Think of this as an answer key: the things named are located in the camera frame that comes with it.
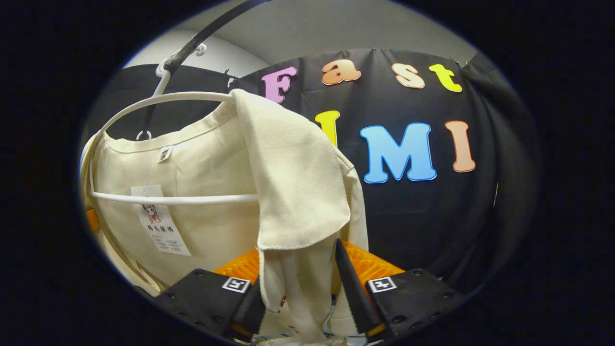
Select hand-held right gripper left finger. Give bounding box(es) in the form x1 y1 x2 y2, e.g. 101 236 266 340
154 247 266 343

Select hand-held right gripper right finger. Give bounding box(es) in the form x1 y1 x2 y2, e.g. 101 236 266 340
334 238 465 343

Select cream shirt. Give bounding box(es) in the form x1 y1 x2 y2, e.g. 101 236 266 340
79 89 370 345

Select black clothes rack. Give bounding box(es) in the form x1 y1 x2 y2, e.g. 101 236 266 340
140 0 274 137

